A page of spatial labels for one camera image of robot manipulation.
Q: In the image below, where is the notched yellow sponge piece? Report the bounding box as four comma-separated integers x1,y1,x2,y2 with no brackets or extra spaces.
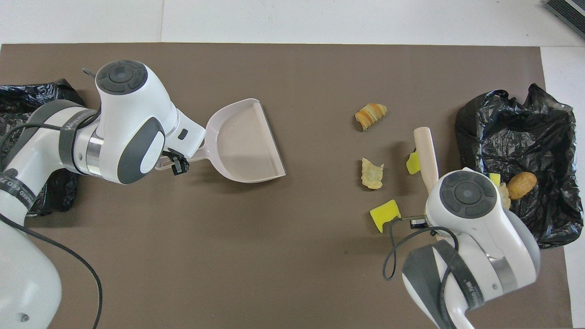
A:
369,199,402,233

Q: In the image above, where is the beige plastic dustpan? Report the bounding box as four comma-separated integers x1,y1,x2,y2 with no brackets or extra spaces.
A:
155,98,287,184

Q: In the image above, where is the beige hand brush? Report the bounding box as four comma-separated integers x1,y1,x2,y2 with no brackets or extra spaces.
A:
414,127,453,241

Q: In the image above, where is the brown bread roll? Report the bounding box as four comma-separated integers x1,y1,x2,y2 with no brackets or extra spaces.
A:
506,171,538,200

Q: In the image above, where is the orange striped croissant piece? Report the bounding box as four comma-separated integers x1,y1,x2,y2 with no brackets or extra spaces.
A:
355,103,388,132

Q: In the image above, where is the black bag lined bin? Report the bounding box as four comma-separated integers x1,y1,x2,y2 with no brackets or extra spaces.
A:
0,79,90,218
455,83,585,249

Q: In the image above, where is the brown table mat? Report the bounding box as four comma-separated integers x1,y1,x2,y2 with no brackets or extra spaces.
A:
0,43,573,329

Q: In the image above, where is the dark grey ribbed panel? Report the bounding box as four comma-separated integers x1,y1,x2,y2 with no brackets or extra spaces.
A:
543,0,585,39

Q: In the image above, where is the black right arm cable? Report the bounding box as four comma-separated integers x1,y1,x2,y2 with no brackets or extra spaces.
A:
382,218,460,329

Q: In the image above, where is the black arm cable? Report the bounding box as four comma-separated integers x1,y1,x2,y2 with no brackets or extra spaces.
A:
382,218,460,329
0,68,103,329

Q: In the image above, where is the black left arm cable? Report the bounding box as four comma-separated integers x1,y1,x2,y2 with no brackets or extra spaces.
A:
0,68,103,329

